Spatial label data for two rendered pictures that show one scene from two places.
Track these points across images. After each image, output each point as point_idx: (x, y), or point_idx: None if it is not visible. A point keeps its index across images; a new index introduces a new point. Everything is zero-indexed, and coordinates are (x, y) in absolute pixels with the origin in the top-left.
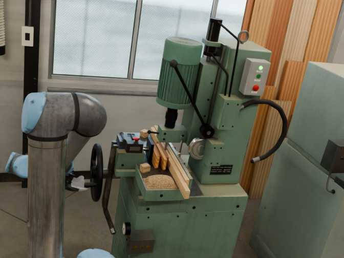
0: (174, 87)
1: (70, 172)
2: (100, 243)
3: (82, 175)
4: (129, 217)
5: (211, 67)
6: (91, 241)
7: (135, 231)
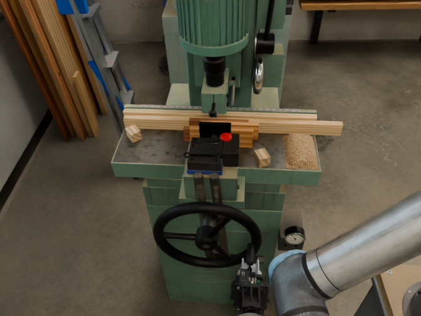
0: (244, 5)
1: (251, 275)
2: (122, 303)
3: (243, 259)
4: (242, 229)
5: None
6: (113, 315)
7: (283, 227)
